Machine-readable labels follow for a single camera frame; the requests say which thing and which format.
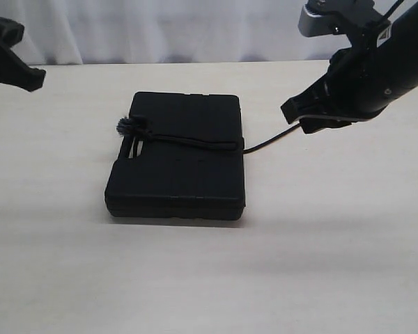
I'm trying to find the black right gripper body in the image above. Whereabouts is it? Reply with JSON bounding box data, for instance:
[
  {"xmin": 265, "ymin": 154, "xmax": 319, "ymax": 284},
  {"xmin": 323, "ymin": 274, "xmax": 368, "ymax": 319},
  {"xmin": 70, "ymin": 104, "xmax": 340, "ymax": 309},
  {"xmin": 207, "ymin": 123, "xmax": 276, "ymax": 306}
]
[{"xmin": 281, "ymin": 49, "xmax": 396, "ymax": 134}]

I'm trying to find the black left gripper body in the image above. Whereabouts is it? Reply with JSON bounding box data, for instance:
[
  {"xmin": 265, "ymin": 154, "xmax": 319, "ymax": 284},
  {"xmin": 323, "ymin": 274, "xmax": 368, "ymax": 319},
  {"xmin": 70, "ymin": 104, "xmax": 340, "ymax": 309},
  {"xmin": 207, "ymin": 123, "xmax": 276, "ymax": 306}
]
[{"xmin": 0, "ymin": 17, "xmax": 46, "ymax": 92}]

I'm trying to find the black cord with loop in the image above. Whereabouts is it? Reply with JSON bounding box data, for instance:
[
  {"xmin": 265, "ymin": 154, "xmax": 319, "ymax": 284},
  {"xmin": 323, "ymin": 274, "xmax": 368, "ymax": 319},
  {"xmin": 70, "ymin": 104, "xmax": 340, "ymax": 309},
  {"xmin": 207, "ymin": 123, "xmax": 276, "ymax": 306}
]
[{"xmin": 115, "ymin": 116, "xmax": 300, "ymax": 154}]

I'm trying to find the black plastic carrying case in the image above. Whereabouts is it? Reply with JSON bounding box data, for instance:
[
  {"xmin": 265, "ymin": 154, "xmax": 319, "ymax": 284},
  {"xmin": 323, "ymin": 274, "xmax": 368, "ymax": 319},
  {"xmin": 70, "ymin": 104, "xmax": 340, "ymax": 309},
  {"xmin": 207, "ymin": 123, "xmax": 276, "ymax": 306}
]
[{"xmin": 104, "ymin": 92, "xmax": 245, "ymax": 221}]

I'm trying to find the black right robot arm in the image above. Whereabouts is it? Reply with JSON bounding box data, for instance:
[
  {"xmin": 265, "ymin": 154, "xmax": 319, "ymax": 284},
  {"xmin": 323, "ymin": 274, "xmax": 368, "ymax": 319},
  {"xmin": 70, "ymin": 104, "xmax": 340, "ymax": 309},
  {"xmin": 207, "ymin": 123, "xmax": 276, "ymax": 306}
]
[{"xmin": 281, "ymin": 1, "xmax": 418, "ymax": 134}]

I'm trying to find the white curtain backdrop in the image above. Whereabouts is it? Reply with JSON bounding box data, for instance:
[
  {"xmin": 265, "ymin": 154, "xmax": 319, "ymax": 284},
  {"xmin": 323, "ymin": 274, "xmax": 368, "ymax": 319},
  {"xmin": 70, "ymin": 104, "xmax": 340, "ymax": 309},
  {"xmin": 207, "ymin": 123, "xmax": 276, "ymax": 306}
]
[{"xmin": 0, "ymin": 0, "xmax": 418, "ymax": 66}]

